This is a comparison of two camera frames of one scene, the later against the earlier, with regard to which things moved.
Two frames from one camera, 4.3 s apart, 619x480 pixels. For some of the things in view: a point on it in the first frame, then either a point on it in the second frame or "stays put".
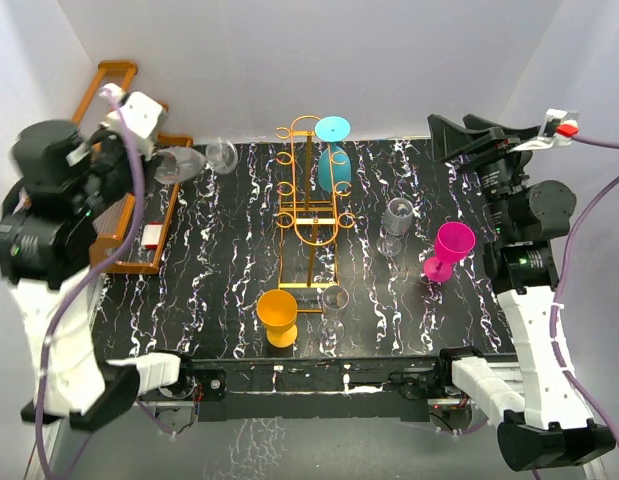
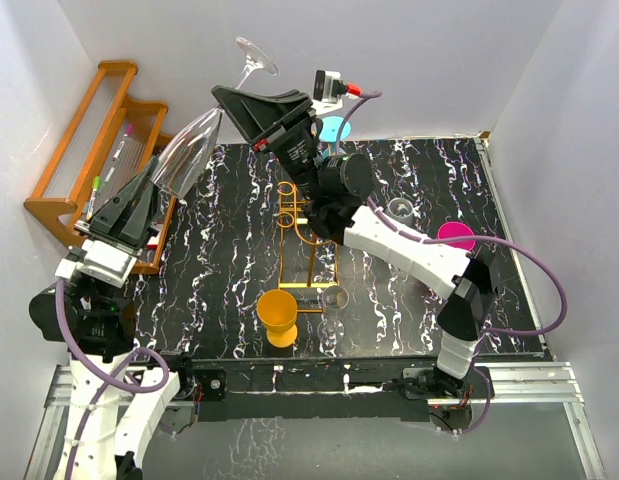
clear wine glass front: x=334 y=299 stays put
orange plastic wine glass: x=278 y=309 stays put
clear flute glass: x=173 y=165 → x=186 y=148
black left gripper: x=111 y=140 → x=126 y=218
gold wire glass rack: x=309 y=219 stays put
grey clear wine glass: x=397 y=221 stays put
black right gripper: x=447 y=139 → x=279 y=120
